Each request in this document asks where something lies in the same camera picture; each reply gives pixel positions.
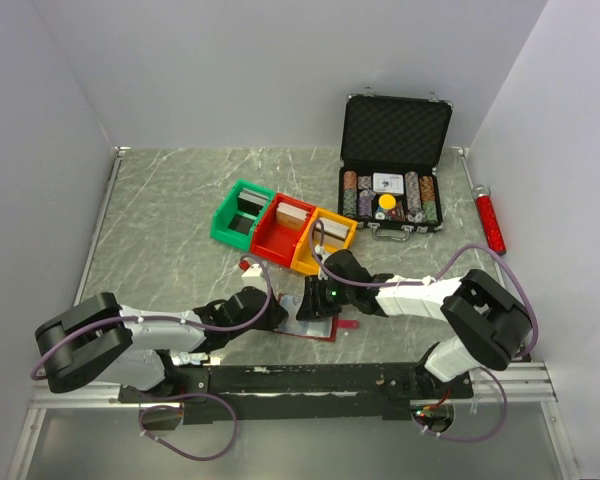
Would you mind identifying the cards in green bin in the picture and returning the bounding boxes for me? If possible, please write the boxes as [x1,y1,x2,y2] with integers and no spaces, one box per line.
[237,188,269,216]

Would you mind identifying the yellow dealer chip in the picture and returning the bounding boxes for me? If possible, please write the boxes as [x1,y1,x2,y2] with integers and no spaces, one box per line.
[378,194,397,211]

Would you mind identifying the red plastic bin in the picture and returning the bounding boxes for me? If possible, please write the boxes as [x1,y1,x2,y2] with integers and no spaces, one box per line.
[250,193,316,268]

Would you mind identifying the green plastic bin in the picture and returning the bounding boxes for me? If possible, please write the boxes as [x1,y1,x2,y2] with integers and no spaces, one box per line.
[210,180,275,251]

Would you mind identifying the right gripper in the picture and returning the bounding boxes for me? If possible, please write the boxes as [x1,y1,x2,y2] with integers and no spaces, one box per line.
[295,274,355,321]

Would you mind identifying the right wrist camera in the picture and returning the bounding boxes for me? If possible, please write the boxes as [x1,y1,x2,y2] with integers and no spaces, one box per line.
[312,244,331,266]

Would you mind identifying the cards in yellow bin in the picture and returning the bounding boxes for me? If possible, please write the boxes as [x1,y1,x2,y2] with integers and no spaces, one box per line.
[313,217,350,249]

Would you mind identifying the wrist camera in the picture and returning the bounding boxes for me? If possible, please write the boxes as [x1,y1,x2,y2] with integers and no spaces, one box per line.
[239,259,267,290]
[312,244,331,266]

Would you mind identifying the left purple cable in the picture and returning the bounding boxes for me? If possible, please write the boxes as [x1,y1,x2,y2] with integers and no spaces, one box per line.
[29,254,274,461]

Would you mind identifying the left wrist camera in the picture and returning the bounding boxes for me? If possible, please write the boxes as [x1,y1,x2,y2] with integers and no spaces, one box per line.
[239,259,267,290]

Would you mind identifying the red leather card holder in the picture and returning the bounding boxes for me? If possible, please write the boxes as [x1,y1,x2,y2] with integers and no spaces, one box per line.
[275,294,359,342]

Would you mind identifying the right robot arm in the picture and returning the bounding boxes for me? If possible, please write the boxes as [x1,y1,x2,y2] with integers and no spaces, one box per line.
[296,250,534,398]

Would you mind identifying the cards in red bin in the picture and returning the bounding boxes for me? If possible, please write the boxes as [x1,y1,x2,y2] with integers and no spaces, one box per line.
[275,202,309,231]

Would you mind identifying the yellow plastic bin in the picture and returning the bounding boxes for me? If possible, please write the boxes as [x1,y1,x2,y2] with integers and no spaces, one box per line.
[291,207,358,275]

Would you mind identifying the cartoon sticker tag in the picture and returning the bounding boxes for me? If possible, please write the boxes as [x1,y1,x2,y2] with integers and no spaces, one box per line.
[170,352,209,366]

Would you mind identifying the red glitter tube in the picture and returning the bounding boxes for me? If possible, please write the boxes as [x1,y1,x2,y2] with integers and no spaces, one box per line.
[472,184,507,256]

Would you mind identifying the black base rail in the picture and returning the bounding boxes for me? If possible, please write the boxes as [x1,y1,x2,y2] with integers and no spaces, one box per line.
[118,362,474,421]

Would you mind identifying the white playing card deck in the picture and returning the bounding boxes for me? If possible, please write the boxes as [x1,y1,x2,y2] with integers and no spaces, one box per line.
[372,172,405,195]

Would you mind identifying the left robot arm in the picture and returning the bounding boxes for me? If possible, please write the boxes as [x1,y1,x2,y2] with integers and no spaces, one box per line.
[32,286,288,402]

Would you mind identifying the black VIP card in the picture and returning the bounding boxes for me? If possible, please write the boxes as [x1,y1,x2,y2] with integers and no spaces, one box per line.
[228,212,255,235]

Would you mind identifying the black poker chip case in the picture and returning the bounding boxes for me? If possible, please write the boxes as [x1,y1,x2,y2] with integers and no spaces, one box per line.
[338,94,453,241]

